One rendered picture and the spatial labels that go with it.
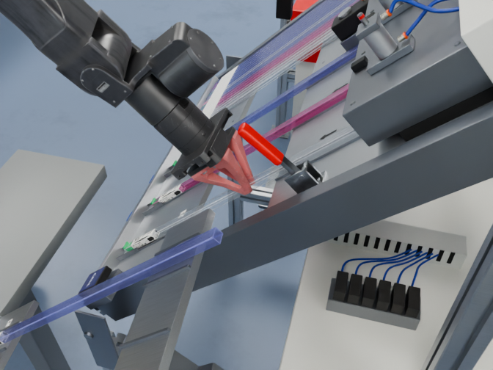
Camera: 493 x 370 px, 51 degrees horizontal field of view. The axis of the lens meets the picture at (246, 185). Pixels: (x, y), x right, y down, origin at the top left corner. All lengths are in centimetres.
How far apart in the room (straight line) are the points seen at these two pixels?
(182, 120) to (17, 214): 68
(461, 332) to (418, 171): 21
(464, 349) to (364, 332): 31
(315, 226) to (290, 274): 121
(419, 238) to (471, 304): 48
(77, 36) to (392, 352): 70
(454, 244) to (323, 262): 25
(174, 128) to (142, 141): 169
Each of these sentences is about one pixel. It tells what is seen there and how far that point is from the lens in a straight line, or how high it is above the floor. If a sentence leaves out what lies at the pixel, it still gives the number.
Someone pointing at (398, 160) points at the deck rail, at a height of 112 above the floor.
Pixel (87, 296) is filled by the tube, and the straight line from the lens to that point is 63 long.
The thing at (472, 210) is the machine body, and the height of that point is 62.
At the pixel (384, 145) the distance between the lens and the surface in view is 56.
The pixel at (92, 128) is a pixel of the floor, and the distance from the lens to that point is 245.
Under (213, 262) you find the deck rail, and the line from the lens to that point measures 68.
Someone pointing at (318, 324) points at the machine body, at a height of 62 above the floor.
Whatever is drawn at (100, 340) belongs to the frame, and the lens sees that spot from 88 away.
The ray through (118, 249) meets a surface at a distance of 93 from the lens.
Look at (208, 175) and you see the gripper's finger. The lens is 68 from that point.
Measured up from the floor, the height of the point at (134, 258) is 76.
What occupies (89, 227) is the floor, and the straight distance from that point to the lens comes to 200.
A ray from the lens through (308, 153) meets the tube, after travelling 63.
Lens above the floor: 143
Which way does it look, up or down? 44 degrees down
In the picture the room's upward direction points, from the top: straight up
